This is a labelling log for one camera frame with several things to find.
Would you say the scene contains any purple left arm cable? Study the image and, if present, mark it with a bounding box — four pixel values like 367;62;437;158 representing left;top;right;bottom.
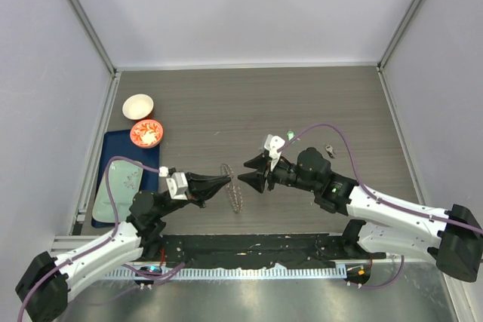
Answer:
17;155;186;322

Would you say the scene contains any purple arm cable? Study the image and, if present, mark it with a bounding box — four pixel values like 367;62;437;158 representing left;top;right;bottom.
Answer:
281;123;483;290
17;155;186;322

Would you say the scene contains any white slotted cable duct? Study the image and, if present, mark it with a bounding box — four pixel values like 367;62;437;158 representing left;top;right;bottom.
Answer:
101;267;347;281

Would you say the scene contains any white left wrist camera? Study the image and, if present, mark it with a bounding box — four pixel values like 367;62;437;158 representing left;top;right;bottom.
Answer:
165;172;189;200

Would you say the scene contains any light green rectangular plate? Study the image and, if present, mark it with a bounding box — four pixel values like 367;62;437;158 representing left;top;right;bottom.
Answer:
92;160;143;224

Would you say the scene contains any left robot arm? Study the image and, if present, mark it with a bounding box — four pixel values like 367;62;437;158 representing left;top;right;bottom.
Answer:
15;171;231;321

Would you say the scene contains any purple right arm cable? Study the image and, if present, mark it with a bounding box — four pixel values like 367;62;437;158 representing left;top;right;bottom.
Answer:
281;123;483;290

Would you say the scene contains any white bowl red outside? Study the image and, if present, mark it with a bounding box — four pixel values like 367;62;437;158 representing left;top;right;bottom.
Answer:
122;94;154;121

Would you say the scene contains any dark blue tray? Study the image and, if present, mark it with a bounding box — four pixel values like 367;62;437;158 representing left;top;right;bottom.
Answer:
91;130;160;228

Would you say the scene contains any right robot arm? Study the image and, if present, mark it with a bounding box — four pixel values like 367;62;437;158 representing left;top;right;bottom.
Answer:
238;147;482;283

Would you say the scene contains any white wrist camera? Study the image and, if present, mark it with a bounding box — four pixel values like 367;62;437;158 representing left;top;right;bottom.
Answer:
165;172;189;200
260;134;285;160

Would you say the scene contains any metal disc with keyrings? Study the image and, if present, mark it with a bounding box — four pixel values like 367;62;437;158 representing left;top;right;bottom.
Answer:
220;164;243;214

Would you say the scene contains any orange floral patterned bowl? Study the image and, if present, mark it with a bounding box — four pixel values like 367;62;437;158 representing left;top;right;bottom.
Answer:
129;119;164;149

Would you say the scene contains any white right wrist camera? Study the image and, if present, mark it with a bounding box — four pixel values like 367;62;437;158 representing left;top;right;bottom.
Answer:
260;134;285;160

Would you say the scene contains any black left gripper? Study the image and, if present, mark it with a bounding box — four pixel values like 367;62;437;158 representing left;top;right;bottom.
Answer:
156;171;230;218

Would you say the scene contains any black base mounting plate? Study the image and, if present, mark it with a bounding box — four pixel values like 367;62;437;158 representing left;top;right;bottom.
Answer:
138;233;386;270

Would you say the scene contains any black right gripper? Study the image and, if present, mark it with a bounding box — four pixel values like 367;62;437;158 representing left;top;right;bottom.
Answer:
238;152;319;193

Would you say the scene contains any black tagged key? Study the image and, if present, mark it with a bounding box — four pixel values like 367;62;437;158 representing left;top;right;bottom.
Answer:
325;144;336;158

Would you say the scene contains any green key tag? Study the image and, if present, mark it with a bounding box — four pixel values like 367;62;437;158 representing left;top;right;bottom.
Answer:
287;130;295;140

